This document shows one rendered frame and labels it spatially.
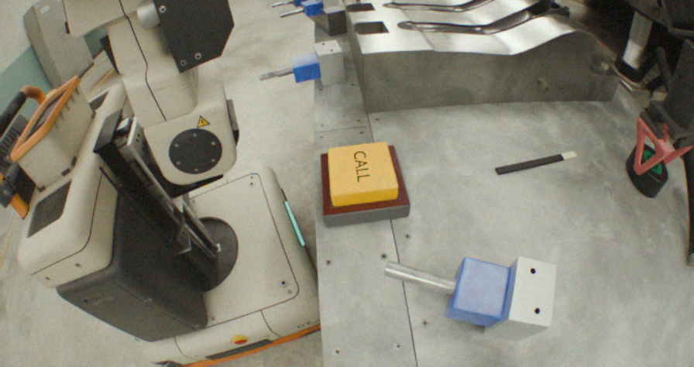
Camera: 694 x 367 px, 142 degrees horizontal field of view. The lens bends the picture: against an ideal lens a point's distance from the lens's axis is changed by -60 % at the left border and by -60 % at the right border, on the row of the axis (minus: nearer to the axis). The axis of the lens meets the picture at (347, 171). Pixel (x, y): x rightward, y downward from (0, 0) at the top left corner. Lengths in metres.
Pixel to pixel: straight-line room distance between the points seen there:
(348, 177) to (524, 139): 0.24
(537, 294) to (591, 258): 0.13
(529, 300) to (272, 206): 0.87
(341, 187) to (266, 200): 0.76
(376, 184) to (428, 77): 0.18
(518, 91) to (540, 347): 0.34
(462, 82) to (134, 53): 0.50
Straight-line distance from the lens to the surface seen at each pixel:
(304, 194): 1.35
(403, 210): 0.28
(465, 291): 0.22
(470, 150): 0.36
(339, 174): 0.27
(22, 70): 6.10
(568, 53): 0.49
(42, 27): 5.97
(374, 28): 0.46
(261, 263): 0.89
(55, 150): 0.63
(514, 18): 0.52
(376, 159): 0.28
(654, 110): 0.43
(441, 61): 0.38
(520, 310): 0.21
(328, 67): 0.45
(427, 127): 0.38
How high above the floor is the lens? 1.04
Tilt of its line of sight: 48 degrees down
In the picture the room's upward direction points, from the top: 7 degrees counter-clockwise
